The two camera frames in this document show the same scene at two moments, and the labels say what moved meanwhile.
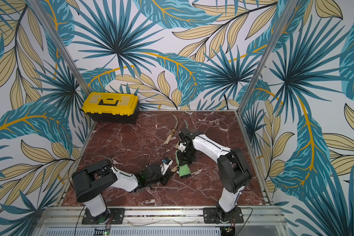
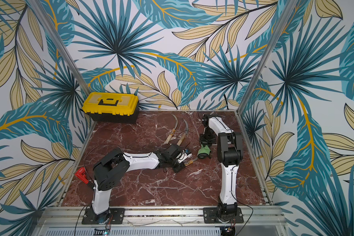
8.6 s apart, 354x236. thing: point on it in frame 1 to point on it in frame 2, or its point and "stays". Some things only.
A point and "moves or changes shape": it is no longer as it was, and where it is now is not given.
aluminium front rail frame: [162, 221] stays
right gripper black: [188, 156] to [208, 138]
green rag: [184, 169] moves or changes shape
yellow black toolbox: [111, 107] stays
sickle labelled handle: [172, 133] stays
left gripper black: [167, 177] to [180, 167]
